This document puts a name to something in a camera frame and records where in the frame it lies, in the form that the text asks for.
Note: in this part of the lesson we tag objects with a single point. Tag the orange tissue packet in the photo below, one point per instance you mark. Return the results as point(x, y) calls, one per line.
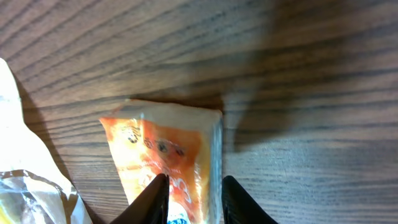
point(148, 138)

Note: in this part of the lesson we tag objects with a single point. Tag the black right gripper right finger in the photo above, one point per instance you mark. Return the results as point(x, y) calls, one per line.
point(239, 207)

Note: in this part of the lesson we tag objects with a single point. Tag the beige snack pouch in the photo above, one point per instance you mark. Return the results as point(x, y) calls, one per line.
point(33, 190)

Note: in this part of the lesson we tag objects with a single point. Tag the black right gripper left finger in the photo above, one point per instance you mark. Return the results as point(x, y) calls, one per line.
point(151, 206)

